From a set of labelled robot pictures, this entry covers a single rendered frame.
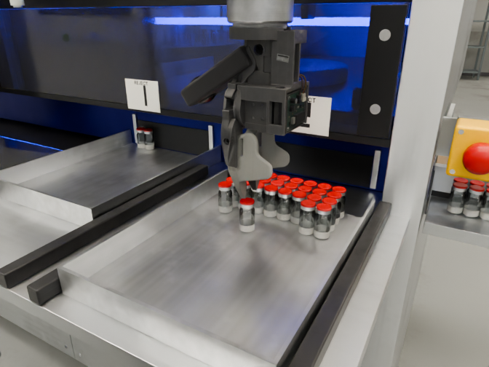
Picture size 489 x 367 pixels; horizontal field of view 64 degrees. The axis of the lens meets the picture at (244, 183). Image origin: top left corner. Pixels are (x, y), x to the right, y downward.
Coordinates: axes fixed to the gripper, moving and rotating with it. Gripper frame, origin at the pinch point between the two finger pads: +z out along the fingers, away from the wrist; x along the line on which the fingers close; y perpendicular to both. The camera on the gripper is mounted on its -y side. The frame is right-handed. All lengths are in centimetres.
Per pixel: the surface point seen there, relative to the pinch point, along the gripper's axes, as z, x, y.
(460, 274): 95, 148, 38
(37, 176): 6.9, -2.4, -44.2
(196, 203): 6.3, 2.0, -10.1
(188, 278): 7.0, -13.5, 0.2
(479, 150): -5.7, 12.0, 26.9
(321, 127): -5.2, 15.1, 5.4
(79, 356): 83, 15, -72
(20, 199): 6.0, -11.1, -35.4
